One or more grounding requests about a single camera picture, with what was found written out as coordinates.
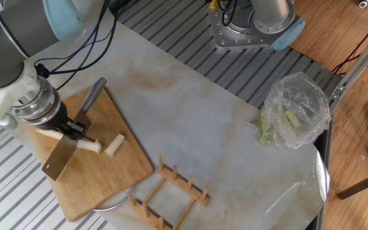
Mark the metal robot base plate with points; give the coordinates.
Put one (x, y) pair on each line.
(222, 32)

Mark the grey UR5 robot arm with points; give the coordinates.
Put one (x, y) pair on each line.
(8, 64)

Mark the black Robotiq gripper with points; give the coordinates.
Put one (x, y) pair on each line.
(54, 118)

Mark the wooden peg rack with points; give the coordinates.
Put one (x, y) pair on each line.
(184, 187)

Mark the white scallion stalk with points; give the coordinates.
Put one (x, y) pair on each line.
(89, 145)

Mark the green vegetable scraps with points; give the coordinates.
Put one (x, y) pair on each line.
(264, 131)

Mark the aluminium frame beam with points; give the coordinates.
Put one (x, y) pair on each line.
(359, 60)

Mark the marble pattern table sheet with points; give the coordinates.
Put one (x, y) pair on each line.
(187, 111)

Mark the steel cleaver knife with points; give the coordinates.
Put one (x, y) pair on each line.
(59, 159)

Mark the pale green vegetable chunk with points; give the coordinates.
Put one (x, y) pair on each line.
(293, 119)

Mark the short cut scallion piece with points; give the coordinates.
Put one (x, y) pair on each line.
(114, 145)

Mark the yellow plastic clip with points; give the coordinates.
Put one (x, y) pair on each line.
(213, 4)

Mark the small white cylinder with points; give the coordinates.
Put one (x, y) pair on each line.
(363, 4)

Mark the dark brown wooden bar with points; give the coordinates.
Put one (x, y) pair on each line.
(363, 185)

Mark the clear plastic bag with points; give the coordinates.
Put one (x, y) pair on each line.
(305, 105)

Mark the wooden cutting board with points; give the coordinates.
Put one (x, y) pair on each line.
(113, 172)

